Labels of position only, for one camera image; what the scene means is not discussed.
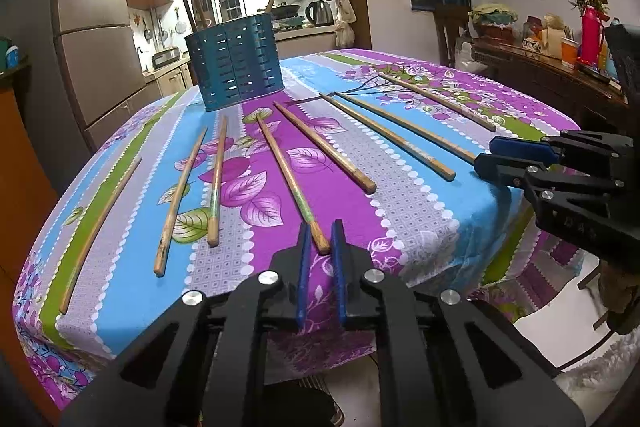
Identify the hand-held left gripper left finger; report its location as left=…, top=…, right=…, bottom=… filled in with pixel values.
left=60, top=222, right=313, bottom=427

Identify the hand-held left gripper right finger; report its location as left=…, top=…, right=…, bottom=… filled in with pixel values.
left=331, top=219, right=587, bottom=427

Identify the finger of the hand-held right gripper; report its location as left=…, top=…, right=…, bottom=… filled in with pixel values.
left=473, top=153, right=627, bottom=208
left=489, top=129, right=634, bottom=161

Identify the pale wooden chopstick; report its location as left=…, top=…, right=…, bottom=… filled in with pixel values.
left=379, top=73, right=497, bottom=132

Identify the green-stained wooden chopstick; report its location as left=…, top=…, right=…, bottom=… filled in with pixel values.
left=256, top=116, right=332, bottom=255

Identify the set of wooden chopsticks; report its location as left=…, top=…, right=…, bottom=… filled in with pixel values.
left=59, top=92, right=477, bottom=315

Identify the teal slotted utensil holder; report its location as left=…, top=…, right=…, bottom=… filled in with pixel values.
left=183, top=11, right=286, bottom=113

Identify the dark brown chopstick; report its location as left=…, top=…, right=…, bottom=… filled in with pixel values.
left=177, top=0, right=197, bottom=34

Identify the person's right hand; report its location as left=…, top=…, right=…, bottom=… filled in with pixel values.
left=598, top=253, right=633, bottom=324

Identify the dark wooden sideboard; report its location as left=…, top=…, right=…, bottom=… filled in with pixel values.
left=456, top=36, right=632, bottom=134

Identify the floral striped tablecloth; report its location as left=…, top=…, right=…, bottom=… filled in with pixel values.
left=12, top=48, right=583, bottom=410

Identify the orange paper cup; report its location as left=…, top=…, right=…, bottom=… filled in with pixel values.
left=560, top=37, right=581, bottom=69

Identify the clear snack jar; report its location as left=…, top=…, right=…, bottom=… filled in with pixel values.
left=522, top=17, right=546, bottom=54

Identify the beige paper bag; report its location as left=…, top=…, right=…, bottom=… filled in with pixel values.
left=542, top=13, right=565, bottom=58

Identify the covered flower basket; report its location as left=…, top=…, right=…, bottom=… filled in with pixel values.
left=469, top=3, right=522, bottom=41

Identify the dark wooden chair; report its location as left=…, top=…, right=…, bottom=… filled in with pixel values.
left=433, top=3, right=477, bottom=68

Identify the red thermos flask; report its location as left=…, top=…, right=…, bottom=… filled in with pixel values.
left=579, top=4, right=609, bottom=66

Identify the dark rectangular object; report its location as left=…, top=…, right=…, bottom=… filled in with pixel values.
left=604, top=23, right=640, bottom=94

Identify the white fleece cloth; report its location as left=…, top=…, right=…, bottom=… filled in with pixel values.
left=554, top=336, right=640, bottom=409

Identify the steel electric kettle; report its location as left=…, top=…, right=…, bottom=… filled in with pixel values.
left=305, top=0, right=335, bottom=27

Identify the grey countertop cooker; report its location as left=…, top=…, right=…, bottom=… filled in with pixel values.
left=150, top=47, right=182, bottom=69

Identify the silver refrigerator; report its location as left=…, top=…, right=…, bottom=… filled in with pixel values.
left=50, top=0, right=167, bottom=154

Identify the orange wooden cabinet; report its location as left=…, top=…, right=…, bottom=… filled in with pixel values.
left=0, top=59, right=62, bottom=413

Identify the black metal stool frame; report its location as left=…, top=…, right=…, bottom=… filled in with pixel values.
left=576, top=256, right=617, bottom=334

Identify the black cable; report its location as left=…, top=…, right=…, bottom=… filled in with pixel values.
left=549, top=321, right=617, bottom=375

